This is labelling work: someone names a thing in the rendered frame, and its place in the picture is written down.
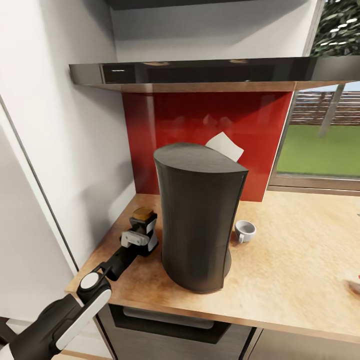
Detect bottle of coffee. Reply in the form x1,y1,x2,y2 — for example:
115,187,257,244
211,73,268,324
129,206,160,256

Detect paper coffee filter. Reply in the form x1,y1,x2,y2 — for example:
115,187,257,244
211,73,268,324
206,132,244,162

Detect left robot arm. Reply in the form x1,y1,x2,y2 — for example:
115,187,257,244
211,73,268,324
0,229,154,360

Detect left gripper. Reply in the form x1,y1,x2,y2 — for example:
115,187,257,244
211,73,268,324
113,229,154,268

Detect coffee cup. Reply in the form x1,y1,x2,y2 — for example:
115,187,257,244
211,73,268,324
234,220,256,244

